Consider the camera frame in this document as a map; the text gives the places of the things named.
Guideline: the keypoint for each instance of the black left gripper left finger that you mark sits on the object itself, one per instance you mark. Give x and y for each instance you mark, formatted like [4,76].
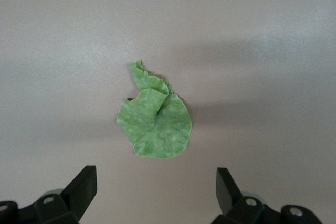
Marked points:
[82,192]

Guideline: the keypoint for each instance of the green lettuce leaf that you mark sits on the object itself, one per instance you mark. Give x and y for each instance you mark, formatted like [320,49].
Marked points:
[155,127]

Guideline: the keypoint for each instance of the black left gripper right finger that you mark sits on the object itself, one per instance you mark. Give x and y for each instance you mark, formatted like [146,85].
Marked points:
[228,195]

